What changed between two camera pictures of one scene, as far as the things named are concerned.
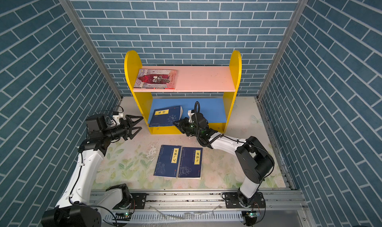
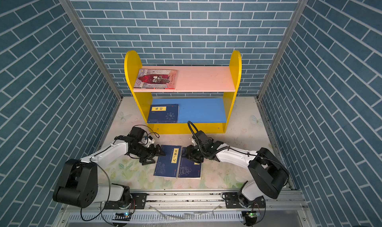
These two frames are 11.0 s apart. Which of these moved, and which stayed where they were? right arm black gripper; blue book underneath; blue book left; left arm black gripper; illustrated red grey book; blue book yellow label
Moved: blue book yellow label; left arm black gripper; right arm black gripper
Stayed: blue book left; blue book underneath; illustrated red grey book
